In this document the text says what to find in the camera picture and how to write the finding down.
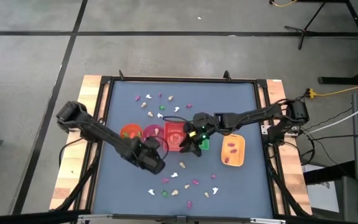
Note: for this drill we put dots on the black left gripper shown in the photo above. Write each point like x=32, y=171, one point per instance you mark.
x=149, y=160

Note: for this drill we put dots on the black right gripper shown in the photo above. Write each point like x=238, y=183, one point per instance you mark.
x=199, y=129

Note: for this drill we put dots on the magenta skeleton figure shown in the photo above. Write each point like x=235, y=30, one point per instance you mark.
x=159, y=94
x=189, y=105
x=226, y=160
x=189, y=204
x=137, y=98
x=233, y=151
x=231, y=144
x=194, y=181

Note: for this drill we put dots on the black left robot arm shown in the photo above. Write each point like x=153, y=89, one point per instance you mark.
x=104, y=137

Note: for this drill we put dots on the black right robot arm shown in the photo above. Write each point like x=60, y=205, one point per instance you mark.
x=253, y=116

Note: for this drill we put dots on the green plastic basket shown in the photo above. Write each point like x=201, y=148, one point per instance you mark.
x=205, y=145

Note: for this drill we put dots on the magenta bone left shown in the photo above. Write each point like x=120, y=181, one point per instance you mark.
x=165, y=180

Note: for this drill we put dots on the red plastic basket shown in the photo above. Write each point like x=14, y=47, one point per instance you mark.
x=172, y=128

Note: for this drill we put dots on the pink round bowl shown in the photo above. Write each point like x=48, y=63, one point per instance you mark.
x=149, y=129

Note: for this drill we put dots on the orange round bowl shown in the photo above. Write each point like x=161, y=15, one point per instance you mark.
x=130, y=127

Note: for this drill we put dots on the yellow plastic bin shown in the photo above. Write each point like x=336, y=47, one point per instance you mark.
x=239, y=158

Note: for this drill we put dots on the black table leg strut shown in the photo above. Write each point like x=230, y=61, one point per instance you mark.
x=287, y=193
x=80, y=185

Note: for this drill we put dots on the wooden side board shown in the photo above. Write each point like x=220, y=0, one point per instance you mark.
x=89, y=84
x=275, y=88

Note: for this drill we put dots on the black floor bar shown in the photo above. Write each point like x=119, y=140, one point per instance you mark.
x=26, y=217

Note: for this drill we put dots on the white box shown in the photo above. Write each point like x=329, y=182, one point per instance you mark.
x=320, y=196

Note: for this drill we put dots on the black tripod stand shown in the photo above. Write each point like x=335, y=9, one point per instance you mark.
x=304, y=31

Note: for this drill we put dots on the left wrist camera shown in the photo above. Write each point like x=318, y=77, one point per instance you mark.
x=152, y=143

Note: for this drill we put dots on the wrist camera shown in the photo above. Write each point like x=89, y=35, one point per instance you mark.
x=152, y=143
x=221, y=120

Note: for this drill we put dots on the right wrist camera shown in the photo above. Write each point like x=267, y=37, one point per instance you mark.
x=221, y=120

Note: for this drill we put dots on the silver aluminium rail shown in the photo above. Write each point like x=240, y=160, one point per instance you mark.
x=104, y=216

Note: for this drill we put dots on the black desk leg frame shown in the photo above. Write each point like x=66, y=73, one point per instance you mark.
x=337, y=80

